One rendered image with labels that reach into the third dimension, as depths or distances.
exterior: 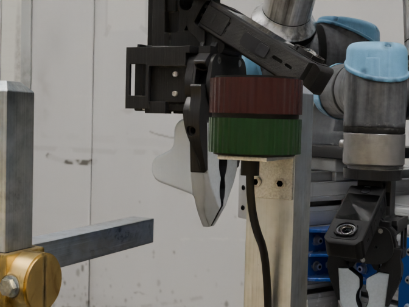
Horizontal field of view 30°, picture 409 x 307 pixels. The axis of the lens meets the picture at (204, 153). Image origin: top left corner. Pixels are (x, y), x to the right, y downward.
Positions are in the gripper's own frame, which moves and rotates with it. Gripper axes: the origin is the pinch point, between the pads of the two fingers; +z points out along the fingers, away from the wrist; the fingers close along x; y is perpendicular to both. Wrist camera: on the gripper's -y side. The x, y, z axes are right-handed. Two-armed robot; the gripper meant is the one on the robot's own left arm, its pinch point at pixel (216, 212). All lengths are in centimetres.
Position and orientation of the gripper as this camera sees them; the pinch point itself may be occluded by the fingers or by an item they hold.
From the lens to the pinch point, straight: 65.1
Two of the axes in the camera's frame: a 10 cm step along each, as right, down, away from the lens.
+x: -4.6, 0.4, -8.9
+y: -8.9, -0.5, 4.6
